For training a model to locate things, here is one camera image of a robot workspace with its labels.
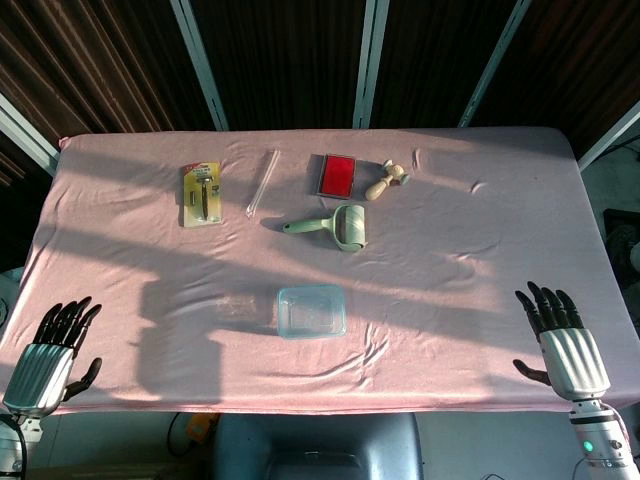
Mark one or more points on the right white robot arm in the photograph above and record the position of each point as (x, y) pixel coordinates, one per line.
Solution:
(600, 442)

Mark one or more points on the blue container lid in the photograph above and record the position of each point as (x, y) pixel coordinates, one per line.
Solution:
(283, 300)

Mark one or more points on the yellow device under table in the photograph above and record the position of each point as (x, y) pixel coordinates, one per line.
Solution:
(202, 427)

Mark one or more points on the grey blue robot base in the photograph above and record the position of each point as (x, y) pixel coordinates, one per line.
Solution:
(320, 445)

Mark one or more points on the clear glass tube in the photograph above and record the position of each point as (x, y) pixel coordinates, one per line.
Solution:
(261, 184)

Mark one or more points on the green lint roller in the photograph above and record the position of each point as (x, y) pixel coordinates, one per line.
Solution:
(345, 225)

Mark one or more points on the grey metal frame post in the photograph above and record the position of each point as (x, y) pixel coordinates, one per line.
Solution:
(610, 135)
(25, 132)
(371, 60)
(492, 65)
(200, 65)

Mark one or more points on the clear plastic container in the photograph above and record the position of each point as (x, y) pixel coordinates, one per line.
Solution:
(312, 317)

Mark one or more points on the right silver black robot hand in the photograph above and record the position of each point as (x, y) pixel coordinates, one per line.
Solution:
(575, 360)

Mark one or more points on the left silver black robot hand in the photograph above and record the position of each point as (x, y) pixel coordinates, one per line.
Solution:
(37, 372)

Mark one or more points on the red ink pad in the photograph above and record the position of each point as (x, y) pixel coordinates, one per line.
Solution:
(338, 176)

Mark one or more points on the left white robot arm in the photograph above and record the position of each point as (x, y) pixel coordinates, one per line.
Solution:
(12, 445)

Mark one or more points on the pink tablecloth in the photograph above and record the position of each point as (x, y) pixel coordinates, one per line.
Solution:
(450, 260)

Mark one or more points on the razor in yellow blister pack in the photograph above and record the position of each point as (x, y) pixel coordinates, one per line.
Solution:
(201, 192)

